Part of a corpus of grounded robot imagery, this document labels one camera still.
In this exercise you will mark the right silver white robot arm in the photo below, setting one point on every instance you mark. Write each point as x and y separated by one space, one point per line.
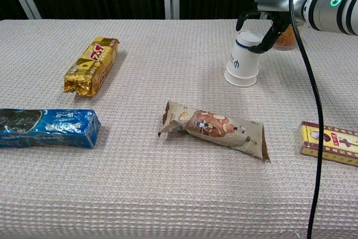
330 9

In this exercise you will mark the orange snack jar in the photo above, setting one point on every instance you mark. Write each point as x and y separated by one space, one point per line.
288 40

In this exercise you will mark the beige nut snack bag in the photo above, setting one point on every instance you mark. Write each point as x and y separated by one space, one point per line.
215 130

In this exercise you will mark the yellow red flat box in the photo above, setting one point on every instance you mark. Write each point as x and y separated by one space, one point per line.
335 144

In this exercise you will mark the gold foil biscuit pack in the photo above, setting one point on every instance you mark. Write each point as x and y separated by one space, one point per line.
92 66

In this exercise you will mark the beige woven tablecloth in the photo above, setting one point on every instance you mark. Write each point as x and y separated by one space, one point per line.
140 188

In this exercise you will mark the blue cookie pack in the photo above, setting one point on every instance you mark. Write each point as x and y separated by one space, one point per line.
47 128

